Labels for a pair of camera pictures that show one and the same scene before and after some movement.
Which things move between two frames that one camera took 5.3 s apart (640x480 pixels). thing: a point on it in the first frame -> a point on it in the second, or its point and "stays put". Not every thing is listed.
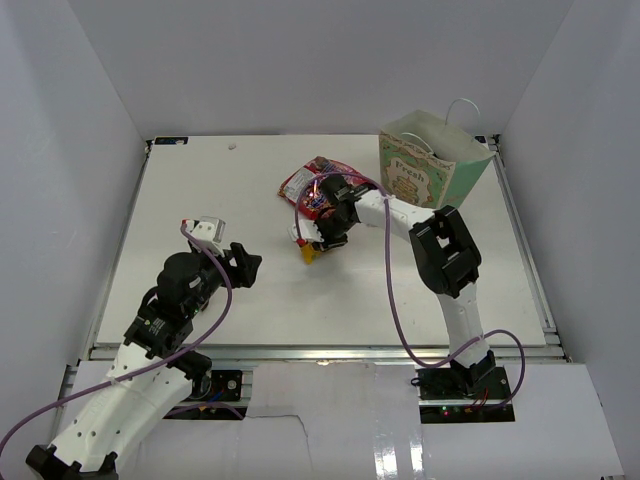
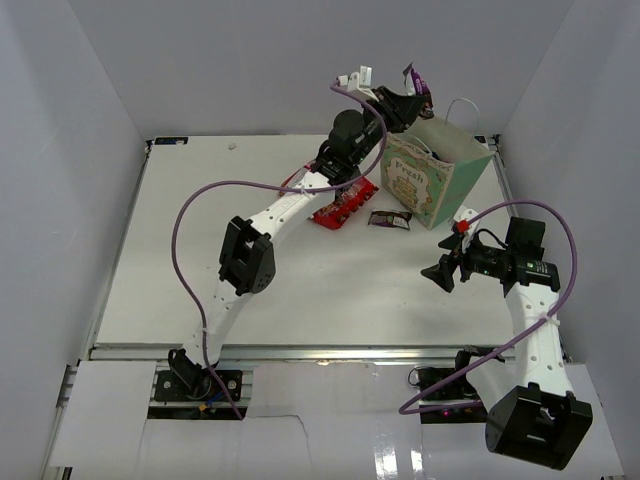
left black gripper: (246, 270) -> (400, 111)
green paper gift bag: (430, 161) stays put
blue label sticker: (170, 140) stays put
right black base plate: (445, 384) stays put
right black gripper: (329, 242) -> (442, 273)
